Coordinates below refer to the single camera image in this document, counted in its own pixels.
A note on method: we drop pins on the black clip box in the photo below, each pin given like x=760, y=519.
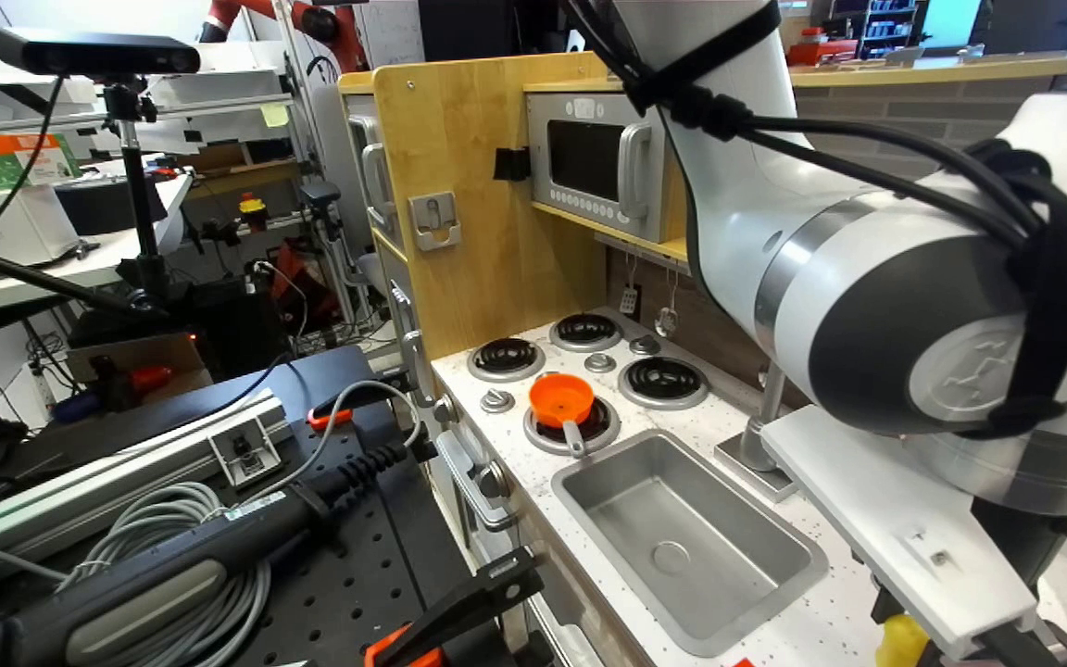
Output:
x=514, y=164

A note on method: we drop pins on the gray toy stove knob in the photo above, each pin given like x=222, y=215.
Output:
x=642, y=345
x=496, y=400
x=600, y=363

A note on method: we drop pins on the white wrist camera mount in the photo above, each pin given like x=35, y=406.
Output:
x=889, y=519

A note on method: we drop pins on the hanging toy utensil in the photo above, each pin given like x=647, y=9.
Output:
x=629, y=300
x=666, y=319

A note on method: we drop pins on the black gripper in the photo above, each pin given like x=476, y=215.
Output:
x=1011, y=548

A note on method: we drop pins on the silver bar clamp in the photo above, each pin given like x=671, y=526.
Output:
x=471, y=468

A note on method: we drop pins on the aluminum extrusion rail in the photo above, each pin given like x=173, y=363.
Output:
x=101, y=477

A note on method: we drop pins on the yellow sticky note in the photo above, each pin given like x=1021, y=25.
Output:
x=277, y=116

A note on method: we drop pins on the orange toy pot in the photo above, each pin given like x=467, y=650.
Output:
x=562, y=396

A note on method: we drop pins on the black coil toy burner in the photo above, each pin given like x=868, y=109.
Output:
x=600, y=430
x=505, y=358
x=666, y=382
x=585, y=330

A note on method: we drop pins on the metal latch plate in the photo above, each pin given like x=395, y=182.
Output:
x=436, y=219

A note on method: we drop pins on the gray toy sink basin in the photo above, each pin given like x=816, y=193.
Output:
x=683, y=558

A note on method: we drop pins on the black camera stand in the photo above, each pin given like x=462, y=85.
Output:
x=135, y=188

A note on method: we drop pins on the silver toy faucet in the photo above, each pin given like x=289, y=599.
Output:
x=748, y=462

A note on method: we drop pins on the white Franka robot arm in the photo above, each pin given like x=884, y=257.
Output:
x=852, y=284

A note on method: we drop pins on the red robot arm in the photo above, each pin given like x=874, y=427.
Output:
x=311, y=25

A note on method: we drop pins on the black bar clamp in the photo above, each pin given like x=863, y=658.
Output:
x=462, y=604

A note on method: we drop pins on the gray toy microwave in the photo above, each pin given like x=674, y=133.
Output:
x=583, y=153

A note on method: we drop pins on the red object behind counter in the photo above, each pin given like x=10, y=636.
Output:
x=819, y=44

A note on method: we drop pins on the small red toy object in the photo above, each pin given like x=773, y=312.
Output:
x=742, y=662

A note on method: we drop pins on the metal corner bracket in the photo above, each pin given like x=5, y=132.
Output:
x=245, y=450

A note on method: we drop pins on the small yellow toy object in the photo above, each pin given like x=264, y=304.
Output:
x=907, y=646

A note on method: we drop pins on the black stereo camera bar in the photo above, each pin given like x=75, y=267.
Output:
x=94, y=54

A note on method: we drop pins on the cardboard box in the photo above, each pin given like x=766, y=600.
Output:
x=137, y=363

